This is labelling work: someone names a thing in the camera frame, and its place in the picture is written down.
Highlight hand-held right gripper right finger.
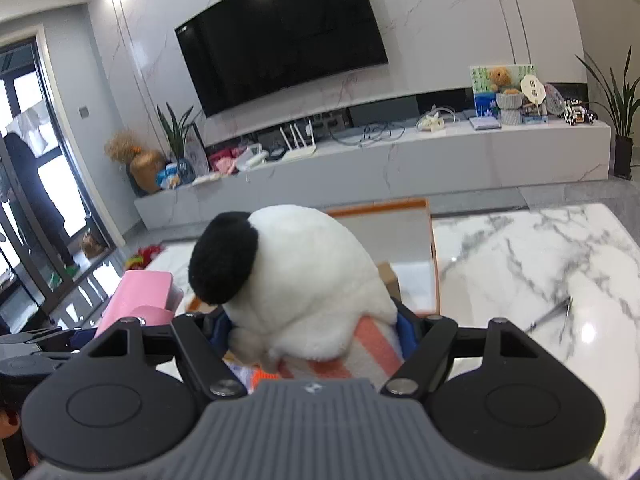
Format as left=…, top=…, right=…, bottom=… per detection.
left=380, top=297, right=538, bottom=396

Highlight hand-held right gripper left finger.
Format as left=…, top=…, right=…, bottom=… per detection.
left=87, top=310, right=248, bottom=398

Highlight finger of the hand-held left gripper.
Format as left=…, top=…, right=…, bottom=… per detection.
left=0, top=327, right=103, bottom=357

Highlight pink wallet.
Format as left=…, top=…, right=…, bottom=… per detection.
left=95, top=270, right=185, bottom=338

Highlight orange cardboard box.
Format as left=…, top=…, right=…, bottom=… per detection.
left=185, top=199, right=441, bottom=317

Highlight white plush with black ear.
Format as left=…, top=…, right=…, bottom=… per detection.
left=189, top=204, right=406, bottom=381

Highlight woven basket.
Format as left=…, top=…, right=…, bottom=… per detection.
left=80, top=232, right=107, bottom=260

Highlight colourful feather toy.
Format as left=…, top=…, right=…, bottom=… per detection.
left=125, top=244, right=166, bottom=270

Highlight metal nail clipper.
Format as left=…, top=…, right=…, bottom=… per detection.
left=524, top=296, right=573, bottom=346

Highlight blue snack bag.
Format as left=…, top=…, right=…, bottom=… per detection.
left=156, top=166, right=182, bottom=191

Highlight pink gift boxes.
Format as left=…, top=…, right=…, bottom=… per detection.
left=207, top=147, right=251, bottom=175

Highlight white handheld device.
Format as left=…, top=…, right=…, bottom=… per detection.
left=234, top=144, right=270, bottom=172

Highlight gold vase with dried flowers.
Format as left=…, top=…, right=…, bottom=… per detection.
left=104, top=130, right=167, bottom=196

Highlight white router with antennas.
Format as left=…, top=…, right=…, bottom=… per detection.
left=279, top=120, right=317, bottom=162

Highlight green plant in blue vase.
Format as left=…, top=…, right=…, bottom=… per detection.
left=156, top=104, right=197, bottom=185

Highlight white hanging cloth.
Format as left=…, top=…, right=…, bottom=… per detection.
left=5, top=107, right=53, bottom=156

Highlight glass sliding door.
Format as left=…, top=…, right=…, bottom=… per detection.
left=0, top=35, right=118, bottom=321

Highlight grey crocheted pot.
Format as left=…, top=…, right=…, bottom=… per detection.
left=496, top=91, right=523, bottom=126

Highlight flower painting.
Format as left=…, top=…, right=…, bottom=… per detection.
left=469, top=64, right=537, bottom=118

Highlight small brown teddy bear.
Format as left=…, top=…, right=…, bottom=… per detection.
left=489, top=66, right=521, bottom=96

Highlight round paper fan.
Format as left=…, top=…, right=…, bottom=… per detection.
left=520, top=75, right=547, bottom=108

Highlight translucent round fan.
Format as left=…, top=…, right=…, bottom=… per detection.
left=544, top=83, right=566, bottom=117

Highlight green plant in black pot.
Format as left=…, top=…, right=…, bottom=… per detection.
left=575, top=45, right=640, bottom=181

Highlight cow print toy car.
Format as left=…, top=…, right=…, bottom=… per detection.
left=564, top=99, right=598, bottom=125

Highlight black television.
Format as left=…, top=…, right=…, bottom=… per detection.
left=175, top=0, right=390, bottom=118

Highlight picture frame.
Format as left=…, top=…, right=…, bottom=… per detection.
left=185, top=122, right=211, bottom=178

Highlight black cables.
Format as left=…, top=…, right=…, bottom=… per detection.
left=330, top=121, right=406, bottom=148

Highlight white charger with cord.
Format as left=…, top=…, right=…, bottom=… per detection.
left=416, top=105, right=458, bottom=135

